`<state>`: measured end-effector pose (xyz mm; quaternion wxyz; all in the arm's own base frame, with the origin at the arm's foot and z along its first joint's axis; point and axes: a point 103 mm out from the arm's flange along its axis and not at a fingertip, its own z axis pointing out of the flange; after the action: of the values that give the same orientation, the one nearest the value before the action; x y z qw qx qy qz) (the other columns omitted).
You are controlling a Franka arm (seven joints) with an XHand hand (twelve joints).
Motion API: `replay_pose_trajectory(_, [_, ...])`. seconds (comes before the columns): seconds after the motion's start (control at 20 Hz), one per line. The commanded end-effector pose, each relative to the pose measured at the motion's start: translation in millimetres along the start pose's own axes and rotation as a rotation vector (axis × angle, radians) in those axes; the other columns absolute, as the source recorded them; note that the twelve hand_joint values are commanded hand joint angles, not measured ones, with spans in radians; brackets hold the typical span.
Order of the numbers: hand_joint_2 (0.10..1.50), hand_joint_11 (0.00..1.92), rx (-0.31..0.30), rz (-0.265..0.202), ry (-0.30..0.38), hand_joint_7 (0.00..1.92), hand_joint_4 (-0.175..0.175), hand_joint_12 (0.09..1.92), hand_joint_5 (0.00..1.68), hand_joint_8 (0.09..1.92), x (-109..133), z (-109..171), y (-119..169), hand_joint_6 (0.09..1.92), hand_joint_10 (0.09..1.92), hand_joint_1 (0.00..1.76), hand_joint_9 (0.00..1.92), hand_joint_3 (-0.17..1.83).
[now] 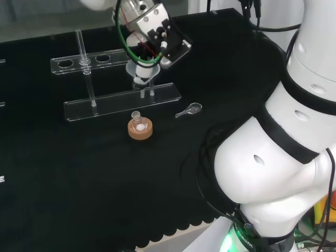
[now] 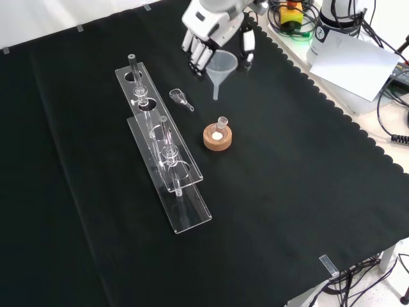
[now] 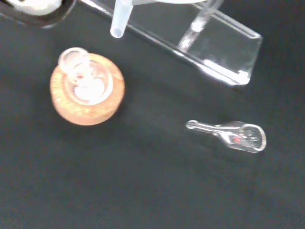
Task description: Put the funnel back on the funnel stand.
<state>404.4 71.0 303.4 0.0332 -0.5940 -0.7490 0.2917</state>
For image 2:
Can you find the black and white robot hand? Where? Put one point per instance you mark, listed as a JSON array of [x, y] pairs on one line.
[[209, 22]]

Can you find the clear plastic funnel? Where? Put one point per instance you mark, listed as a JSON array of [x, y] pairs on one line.
[[222, 65]]

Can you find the small glass weighing funnel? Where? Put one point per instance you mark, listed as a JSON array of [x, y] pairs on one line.
[[179, 97]]

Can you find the clear acrylic funnel stand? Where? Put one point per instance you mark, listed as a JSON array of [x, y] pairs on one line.
[[159, 140]]

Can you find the grey tape strip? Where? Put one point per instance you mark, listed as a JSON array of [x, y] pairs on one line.
[[5, 50], [147, 7], [80, 28]]

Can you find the yellow stop button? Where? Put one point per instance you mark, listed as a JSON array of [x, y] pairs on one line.
[[290, 14]]

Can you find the small round-bottom glass flask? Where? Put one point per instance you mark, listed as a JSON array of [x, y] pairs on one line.
[[220, 126]]

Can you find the pale board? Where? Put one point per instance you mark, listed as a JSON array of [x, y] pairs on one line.
[[354, 60]]

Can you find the black power box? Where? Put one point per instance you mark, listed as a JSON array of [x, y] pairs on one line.
[[401, 73]]

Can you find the black bench cloth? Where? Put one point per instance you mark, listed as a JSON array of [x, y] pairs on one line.
[[96, 256]]

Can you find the clear cloth clamp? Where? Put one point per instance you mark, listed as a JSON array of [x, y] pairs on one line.
[[329, 265]]

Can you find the white table leg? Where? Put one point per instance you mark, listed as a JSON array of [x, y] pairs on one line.
[[387, 259]]

